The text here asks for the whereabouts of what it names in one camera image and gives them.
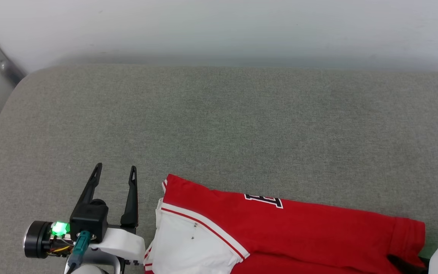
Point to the red and white jersey garment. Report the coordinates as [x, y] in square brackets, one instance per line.
[299, 236]

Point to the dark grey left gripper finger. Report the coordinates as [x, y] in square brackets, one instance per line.
[88, 192]
[130, 205]

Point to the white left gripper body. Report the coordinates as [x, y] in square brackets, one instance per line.
[126, 243]

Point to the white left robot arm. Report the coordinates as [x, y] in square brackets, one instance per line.
[93, 268]

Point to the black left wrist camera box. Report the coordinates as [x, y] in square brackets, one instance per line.
[89, 220]

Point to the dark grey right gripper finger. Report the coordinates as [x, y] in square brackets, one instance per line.
[403, 265]

